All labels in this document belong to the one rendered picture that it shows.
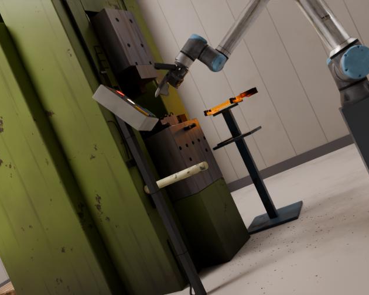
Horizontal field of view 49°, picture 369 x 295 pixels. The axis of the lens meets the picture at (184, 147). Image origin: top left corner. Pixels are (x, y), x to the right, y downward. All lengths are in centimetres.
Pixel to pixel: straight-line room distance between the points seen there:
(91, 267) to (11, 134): 100
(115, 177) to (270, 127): 307
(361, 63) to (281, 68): 315
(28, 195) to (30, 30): 107
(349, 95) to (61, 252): 200
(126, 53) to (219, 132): 288
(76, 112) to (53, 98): 20
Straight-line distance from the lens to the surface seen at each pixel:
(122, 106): 199
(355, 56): 208
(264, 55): 521
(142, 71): 267
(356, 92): 225
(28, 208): 294
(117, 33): 268
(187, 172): 224
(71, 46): 254
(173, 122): 269
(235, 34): 223
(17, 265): 326
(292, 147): 520
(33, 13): 276
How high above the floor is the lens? 73
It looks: 1 degrees up
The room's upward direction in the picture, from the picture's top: 24 degrees counter-clockwise
